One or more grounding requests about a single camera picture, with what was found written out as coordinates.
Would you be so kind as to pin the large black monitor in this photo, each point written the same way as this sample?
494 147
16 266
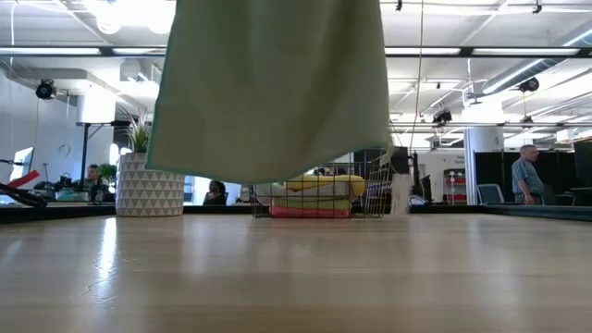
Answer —
401 159

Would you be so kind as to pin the triangle patterned planter pot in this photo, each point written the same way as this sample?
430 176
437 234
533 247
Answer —
150 194

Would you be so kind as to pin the tilted computer monitor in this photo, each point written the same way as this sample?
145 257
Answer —
23 162

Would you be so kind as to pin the lime green microfiber towel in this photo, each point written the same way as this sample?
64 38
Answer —
310 203

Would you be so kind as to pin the small leafy green plant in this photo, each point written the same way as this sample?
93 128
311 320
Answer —
107 171

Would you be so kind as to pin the spiky green artificial plant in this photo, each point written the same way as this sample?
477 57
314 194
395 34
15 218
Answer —
139 136

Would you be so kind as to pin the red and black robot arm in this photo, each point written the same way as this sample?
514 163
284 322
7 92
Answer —
25 179

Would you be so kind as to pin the black table edge rail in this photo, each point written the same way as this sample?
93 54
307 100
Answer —
55 213

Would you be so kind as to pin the person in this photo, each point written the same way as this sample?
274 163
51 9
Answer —
527 178
94 182
216 192

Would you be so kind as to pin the yellow microfiber towel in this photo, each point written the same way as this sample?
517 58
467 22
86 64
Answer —
333 181

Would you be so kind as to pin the white and red shelf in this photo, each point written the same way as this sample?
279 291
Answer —
453 185

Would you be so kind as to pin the black overhead frame bar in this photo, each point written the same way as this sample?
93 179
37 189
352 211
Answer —
466 51

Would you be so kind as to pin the dark office chair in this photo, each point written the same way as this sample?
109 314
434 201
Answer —
555 196

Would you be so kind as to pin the mint towel with teal edge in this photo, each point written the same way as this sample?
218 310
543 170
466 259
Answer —
273 92

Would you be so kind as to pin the pink microfiber towel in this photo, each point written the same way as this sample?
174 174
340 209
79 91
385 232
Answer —
310 212

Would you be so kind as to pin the white column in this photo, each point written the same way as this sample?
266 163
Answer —
483 139

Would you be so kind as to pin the black partition panels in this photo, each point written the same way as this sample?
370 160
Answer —
499 171

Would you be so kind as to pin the black ceiling camera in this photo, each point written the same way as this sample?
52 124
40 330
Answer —
529 84
45 89
442 117

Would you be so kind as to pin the grey office chair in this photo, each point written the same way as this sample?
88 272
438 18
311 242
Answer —
490 194

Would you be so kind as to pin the small white object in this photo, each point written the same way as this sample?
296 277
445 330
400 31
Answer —
418 200

